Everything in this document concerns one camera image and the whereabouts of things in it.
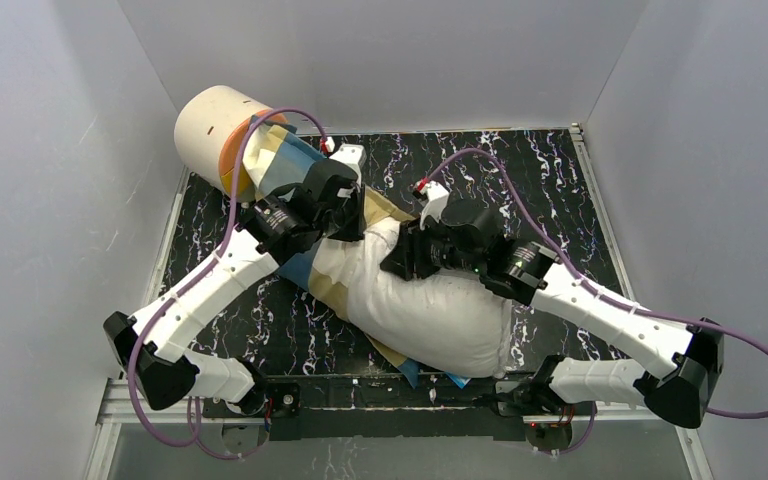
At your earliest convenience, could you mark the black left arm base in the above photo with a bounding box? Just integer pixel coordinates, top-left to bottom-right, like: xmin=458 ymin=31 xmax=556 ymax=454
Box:
xmin=201 ymin=377 xmax=301 ymax=455

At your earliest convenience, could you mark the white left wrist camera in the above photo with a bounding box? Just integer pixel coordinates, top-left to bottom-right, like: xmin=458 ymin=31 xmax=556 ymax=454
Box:
xmin=320 ymin=136 xmax=367 ymax=185

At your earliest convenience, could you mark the white pillow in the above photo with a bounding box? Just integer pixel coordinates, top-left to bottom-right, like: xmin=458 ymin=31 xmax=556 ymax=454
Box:
xmin=317 ymin=215 xmax=514 ymax=380

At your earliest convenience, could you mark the blue pillow label tag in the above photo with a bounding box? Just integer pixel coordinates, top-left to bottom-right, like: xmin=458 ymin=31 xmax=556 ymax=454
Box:
xmin=446 ymin=373 xmax=470 ymax=389

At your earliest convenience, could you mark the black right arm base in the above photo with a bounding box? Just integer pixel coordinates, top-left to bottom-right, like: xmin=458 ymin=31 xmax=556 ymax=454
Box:
xmin=472 ymin=374 xmax=598 ymax=458

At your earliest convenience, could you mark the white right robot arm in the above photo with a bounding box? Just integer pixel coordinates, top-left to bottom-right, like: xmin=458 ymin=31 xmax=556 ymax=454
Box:
xmin=380 ymin=199 xmax=723 ymax=429

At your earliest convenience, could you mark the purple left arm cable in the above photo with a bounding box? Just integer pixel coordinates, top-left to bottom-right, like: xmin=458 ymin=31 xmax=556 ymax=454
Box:
xmin=126 ymin=107 xmax=332 ymax=462

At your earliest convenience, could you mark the blue beige white pillowcase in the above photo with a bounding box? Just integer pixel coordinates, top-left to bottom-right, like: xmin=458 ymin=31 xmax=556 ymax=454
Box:
xmin=241 ymin=113 xmax=471 ymax=390

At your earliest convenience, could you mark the round cream drawer cabinet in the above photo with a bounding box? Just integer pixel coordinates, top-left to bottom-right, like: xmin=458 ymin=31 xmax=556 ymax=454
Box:
xmin=174 ymin=85 xmax=305 ymax=203

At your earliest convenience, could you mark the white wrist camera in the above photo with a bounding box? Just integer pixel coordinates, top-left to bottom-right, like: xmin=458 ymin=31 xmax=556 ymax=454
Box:
xmin=320 ymin=136 xmax=367 ymax=185
xmin=413 ymin=178 xmax=450 ymax=230

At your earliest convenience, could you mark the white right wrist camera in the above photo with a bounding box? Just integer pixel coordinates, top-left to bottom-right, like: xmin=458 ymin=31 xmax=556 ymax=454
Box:
xmin=413 ymin=178 xmax=450 ymax=230

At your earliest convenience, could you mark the aluminium table frame rail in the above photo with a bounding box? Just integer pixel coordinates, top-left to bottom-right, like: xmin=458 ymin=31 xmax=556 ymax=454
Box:
xmin=83 ymin=122 xmax=717 ymax=480

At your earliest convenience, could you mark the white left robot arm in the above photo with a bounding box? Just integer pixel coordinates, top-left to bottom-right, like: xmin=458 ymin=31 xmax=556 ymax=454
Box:
xmin=103 ymin=149 xmax=365 ymax=410

